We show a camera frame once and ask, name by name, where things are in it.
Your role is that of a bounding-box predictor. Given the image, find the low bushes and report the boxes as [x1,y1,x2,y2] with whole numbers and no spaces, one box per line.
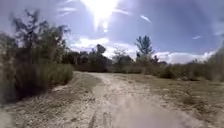
[111,44,224,83]

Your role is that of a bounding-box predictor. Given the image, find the tall pine tree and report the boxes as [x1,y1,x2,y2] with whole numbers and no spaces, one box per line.
[134,35,155,64]

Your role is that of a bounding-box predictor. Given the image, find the row of trees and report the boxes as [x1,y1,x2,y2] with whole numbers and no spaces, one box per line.
[61,43,134,74]

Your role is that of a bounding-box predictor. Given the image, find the dry grass verge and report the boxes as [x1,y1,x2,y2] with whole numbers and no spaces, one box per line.
[113,72,224,126]

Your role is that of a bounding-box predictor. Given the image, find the pale dirt track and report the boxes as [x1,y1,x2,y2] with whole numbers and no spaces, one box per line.
[0,70,224,128]

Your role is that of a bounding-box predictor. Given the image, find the tall green bushes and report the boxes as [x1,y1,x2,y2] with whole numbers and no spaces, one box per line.
[0,9,75,104]

